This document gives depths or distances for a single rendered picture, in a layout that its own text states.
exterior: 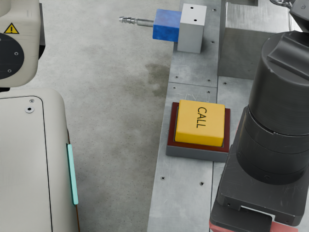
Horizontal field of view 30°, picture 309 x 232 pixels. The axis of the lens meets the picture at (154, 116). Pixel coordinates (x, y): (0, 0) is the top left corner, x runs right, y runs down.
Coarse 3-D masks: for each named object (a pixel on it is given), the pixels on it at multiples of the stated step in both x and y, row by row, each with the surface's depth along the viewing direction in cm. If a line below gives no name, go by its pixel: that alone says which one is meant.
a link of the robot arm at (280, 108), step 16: (288, 32) 41; (304, 32) 41; (272, 48) 39; (288, 48) 38; (304, 48) 38; (272, 64) 38; (288, 64) 38; (304, 64) 38; (256, 80) 40; (272, 80) 38; (288, 80) 37; (304, 80) 37; (256, 96) 40; (272, 96) 39; (288, 96) 38; (304, 96) 37; (256, 112) 41; (272, 112) 39; (288, 112) 39; (304, 112) 38; (272, 128) 40; (288, 128) 40; (304, 128) 40
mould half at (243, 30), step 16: (224, 0) 88; (224, 16) 83; (240, 16) 81; (256, 16) 81; (272, 16) 81; (288, 16) 81; (224, 32) 79; (240, 32) 79; (256, 32) 79; (272, 32) 78; (224, 48) 81; (240, 48) 81; (256, 48) 81; (224, 64) 83; (240, 64) 83; (256, 64) 83
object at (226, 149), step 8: (176, 104) 78; (176, 112) 77; (224, 128) 75; (168, 136) 74; (224, 136) 74; (168, 144) 73; (176, 144) 73; (184, 144) 73; (192, 144) 73; (224, 144) 73
